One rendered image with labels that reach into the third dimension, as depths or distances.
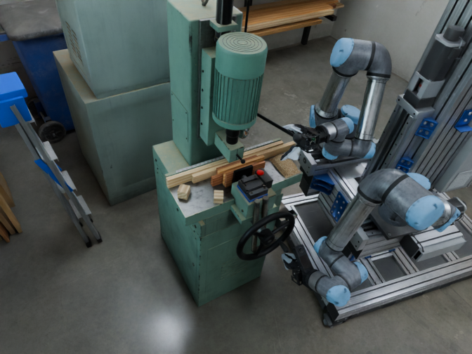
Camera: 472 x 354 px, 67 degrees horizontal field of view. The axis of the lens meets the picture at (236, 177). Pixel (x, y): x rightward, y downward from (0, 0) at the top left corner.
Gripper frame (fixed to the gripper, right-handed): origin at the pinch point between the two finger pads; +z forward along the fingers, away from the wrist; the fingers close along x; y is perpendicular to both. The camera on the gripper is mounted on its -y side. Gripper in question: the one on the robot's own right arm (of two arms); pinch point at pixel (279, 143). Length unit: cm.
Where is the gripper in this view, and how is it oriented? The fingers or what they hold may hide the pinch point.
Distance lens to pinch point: 142.2
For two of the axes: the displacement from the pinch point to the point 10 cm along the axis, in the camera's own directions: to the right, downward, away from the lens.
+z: -8.6, 3.0, -4.1
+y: 5.1, 4.9, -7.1
